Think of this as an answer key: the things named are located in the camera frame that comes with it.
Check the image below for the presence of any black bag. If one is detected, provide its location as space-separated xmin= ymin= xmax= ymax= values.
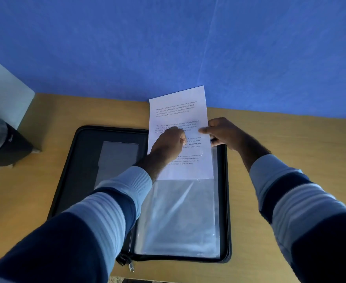
xmin=0 ymin=117 xmax=41 ymax=168

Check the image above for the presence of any metal zipper pull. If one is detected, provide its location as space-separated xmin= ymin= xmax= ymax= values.
xmin=116 ymin=252 xmax=135 ymax=273

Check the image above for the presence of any person's left hand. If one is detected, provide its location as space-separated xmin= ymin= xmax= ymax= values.
xmin=150 ymin=126 xmax=188 ymax=168

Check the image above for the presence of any white printed paper sheet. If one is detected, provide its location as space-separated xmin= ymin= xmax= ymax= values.
xmin=147 ymin=85 xmax=215 ymax=180

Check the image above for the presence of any clear plastic sleeve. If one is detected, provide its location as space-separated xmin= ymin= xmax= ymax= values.
xmin=134 ymin=144 xmax=221 ymax=259

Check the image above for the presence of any person's right forearm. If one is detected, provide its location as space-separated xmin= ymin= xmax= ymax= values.
xmin=237 ymin=140 xmax=346 ymax=283

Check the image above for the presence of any person's left forearm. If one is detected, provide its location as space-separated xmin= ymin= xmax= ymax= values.
xmin=0 ymin=153 xmax=165 ymax=283

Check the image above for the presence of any person's right hand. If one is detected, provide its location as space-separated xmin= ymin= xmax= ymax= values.
xmin=198 ymin=117 xmax=252 ymax=153

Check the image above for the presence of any black zip document folder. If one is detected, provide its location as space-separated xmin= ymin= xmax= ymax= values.
xmin=47 ymin=125 xmax=232 ymax=264

